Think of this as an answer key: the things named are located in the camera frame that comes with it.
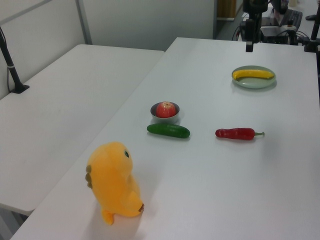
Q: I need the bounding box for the dark robot gripper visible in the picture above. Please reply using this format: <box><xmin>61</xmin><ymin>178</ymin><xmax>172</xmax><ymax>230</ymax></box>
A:
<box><xmin>241</xmin><ymin>0</ymin><xmax>270</xmax><ymax>53</ymax></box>

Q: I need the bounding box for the green cucumber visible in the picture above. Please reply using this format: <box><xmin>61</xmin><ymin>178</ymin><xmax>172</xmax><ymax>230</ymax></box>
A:
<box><xmin>146</xmin><ymin>123</ymin><xmax>191</xmax><ymax>140</ymax></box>

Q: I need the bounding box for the small grey bowl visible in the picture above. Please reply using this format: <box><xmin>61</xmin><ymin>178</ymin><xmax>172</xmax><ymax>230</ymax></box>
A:
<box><xmin>150</xmin><ymin>101</ymin><xmax>181</xmax><ymax>125</ymax></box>

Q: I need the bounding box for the yellow toy banana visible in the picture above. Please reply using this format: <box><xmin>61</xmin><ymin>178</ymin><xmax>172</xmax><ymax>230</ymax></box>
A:
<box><xmin>232</xmin><ymin>69</ymin><xmax>275</xmax><ymax>81</ymax></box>

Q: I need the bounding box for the yellow wooden cabinet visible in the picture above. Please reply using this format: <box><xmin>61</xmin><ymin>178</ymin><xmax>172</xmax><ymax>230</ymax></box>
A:
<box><xmin>216</xmin><ymin>0</ymin><xmax>238</xmax><ymax>20</ymax></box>

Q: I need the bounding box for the black keyboard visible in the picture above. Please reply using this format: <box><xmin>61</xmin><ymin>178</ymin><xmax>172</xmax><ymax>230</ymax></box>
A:
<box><xmin>279</xmin><ymin>9</ymin><xmax>304</xmax><ymax>29</ymax></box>

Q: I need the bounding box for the pale green plate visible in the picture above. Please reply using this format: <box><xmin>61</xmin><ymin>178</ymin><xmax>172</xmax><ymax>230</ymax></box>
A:
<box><xmin>231</xmin><ymin>65</ymin><xmax>277</xmax><ymax>90</ymax></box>

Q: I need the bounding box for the red chili pepper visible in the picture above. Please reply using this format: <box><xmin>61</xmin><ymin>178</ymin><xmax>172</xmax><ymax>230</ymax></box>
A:
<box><xmin>214</xmin><ymin>127</ymin><xmax>266</xmax><ymax>141</ymax></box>

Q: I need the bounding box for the red apple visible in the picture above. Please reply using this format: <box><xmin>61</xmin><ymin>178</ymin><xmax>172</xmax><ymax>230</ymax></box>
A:
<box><xmin>156</xmin><ymin>101</ymin><xmax>177</xmax><ymax>119</ymax></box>

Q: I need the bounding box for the orange plush toy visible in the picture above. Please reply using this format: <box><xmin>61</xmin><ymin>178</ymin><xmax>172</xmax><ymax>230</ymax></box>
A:
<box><xmin>84</xmin><ymin>141</ymin><xmax>146</xmax><ymax>226</ymax></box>

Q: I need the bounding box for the white folding table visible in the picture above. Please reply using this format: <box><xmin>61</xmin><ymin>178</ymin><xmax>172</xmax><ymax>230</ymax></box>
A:
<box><xmin>0</xmin><ymin>43</ymin><xmax>166</xmax><ymax>217</ymax></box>

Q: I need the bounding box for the black pole with white band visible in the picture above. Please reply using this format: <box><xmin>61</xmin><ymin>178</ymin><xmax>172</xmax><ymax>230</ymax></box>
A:
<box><xmin>0</xmin><ymin>26</ymin><xmax>30</xmax><ymax>95</ymax></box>

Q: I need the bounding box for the black camera stand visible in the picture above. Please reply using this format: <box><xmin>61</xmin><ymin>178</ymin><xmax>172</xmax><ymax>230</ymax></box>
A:
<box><xmin>303</xmin><ymin>0</ymin><xmax>320</xmax><ymax>53</ymax></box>

